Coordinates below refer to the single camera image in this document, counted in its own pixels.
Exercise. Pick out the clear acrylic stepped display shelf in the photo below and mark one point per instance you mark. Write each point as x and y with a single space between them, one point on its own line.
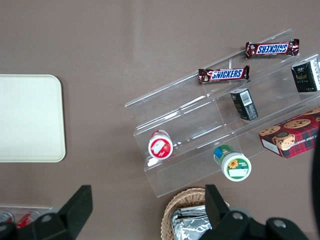
190 112

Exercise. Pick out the green lid sunflower cup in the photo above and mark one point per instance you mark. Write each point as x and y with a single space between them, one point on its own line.
233 163

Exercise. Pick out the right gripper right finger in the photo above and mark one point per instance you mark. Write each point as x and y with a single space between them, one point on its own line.
225 222

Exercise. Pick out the red lid yogurt cup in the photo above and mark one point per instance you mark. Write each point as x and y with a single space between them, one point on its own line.
160 147

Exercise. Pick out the woven wicker basket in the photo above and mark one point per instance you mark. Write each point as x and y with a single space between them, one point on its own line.
185 200

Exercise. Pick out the cream rectangular plastic tray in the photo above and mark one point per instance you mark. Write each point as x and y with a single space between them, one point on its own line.
30 117

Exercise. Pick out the red plaid cookie box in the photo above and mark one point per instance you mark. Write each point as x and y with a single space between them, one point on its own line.
292 135

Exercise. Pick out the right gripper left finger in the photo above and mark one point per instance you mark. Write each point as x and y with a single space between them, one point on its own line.
72 212

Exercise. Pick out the clear acrylic can holder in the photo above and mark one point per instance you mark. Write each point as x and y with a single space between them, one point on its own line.
46 209

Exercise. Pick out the red and silver soda can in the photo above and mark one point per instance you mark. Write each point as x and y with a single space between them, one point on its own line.
5 217
27 217

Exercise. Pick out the small black carton with barcode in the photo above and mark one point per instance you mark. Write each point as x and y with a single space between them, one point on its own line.
245 103

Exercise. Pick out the silver foil wrapped package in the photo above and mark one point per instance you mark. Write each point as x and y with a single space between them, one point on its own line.
190 225

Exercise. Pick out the black drink carton gold print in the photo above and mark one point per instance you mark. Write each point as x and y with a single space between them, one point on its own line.
306 75

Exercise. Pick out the Snickers chocolate bar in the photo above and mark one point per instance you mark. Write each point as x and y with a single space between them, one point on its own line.
225 74
272 48

